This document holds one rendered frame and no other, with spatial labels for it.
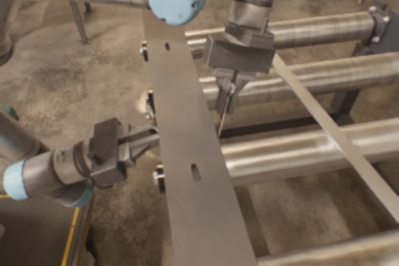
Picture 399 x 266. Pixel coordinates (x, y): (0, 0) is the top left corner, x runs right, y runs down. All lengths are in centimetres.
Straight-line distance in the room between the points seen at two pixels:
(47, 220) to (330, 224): 135
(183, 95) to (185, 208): 22
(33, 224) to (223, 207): 117
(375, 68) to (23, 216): 147
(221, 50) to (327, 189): 145
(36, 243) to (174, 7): 118
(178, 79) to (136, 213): 125
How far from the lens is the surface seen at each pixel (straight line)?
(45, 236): 144
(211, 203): 40
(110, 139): 61
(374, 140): 92
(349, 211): 188
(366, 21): 147
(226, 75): 60
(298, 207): 179
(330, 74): 110
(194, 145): 45
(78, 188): 74
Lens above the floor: 152
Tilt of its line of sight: 46 degrees down
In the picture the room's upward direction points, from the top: straight up
